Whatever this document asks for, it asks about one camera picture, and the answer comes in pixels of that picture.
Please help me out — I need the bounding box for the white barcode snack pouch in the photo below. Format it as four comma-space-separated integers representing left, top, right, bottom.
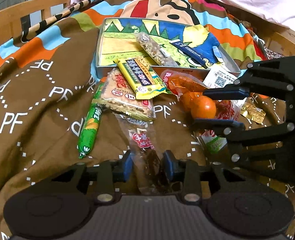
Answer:
203, 64, 237, 88

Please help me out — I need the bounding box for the orange mandarin fruit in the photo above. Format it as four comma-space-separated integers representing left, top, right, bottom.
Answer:
190, 96, 216, 119

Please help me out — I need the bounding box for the gold foil snack packet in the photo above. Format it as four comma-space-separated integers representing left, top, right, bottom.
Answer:
240, 102, 266, 124

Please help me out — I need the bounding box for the dark jerky clear packet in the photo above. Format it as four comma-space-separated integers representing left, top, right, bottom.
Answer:
115, 113, 173, 195

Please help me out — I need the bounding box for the red orange snack packet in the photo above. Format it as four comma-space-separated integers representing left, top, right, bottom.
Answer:
160, 69, 208, 96

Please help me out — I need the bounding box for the blue white stick sachet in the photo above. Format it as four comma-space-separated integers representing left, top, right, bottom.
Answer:
170, 39, 212, 69

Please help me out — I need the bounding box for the peanut bar clear packet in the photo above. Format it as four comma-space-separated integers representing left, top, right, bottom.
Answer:
135, 32, 179, 67

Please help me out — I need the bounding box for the rice cracker packet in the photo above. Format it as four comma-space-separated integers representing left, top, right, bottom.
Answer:
92, 68, 156, 121

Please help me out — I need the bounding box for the white green snack pouch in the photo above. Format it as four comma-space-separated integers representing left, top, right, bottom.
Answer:
201, 99, 246, 154

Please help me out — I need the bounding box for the green sausage stick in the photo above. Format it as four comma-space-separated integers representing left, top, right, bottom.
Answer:
77, 83, 103, 159

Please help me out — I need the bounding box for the wooden headboard right side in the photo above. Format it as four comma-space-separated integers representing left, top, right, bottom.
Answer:
258, 29, 295, 56

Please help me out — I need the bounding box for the yellow candy bar packet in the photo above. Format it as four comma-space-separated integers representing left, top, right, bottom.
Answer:
114, 57, 172, 100

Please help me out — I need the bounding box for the colourful dinosaur tray box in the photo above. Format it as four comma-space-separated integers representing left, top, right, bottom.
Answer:
95, 18, 240, 78

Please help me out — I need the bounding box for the wooden bed rail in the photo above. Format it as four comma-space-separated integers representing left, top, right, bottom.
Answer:
0, 0, 70, 45

